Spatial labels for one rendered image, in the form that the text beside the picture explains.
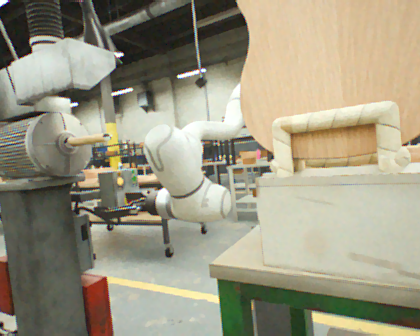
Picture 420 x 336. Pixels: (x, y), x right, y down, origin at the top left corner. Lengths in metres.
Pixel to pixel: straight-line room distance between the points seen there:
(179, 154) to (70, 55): 0.48
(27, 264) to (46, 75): 0.75
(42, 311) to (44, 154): 0.63
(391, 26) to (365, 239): 0.34
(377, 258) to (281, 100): 0.32
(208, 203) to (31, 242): 0.83
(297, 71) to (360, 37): 0.11
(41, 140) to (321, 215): 0.97
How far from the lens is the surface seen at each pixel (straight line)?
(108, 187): 1.38
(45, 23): 1.18
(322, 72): 0.58
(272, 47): 0.62
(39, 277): 1.40
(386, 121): 0.52
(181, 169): 0.66
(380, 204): 0.52
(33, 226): 1.35
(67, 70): 0.97
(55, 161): 1.21
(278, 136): 0.55
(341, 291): 0.57
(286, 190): 0.55
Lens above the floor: 1.16
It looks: 3 degrees down
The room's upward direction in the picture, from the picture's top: 6 degrees counter-clockwise
